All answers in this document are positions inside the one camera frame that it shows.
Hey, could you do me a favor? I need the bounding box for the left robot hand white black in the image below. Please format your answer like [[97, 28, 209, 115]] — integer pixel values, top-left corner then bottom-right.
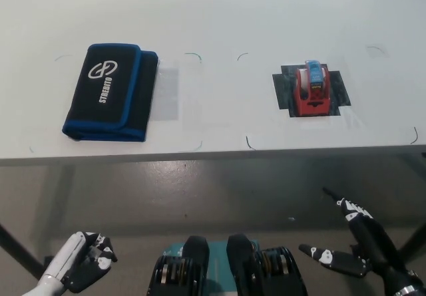
[[42, 231, 118, 294]]

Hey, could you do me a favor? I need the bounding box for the right robot hand black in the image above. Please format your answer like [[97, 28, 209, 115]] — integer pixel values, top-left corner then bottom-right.
[[298, 187, 419, 289]]

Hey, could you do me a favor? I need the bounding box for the red tape dispenser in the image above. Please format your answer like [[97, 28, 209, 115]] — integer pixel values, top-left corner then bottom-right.
[[292, 60, 331, 117]]

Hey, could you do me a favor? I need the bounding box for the black tape patch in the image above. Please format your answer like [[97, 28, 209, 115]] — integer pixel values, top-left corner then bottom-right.
[[272, 63, 353, 118]]

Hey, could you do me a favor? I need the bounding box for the black table leg with foot plate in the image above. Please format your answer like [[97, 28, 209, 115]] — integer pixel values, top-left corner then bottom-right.
[[399, 221, 426, 255], [0, 222, 56, 281]]

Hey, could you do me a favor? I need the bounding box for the black robot body block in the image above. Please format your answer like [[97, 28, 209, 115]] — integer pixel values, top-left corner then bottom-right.
[[226, 233, 308, 296], [146, 235, 210, 296]]

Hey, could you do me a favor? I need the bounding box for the black pouch with blue trim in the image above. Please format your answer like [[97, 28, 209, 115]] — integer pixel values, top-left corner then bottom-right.
[[61, 43, 159, 143]]

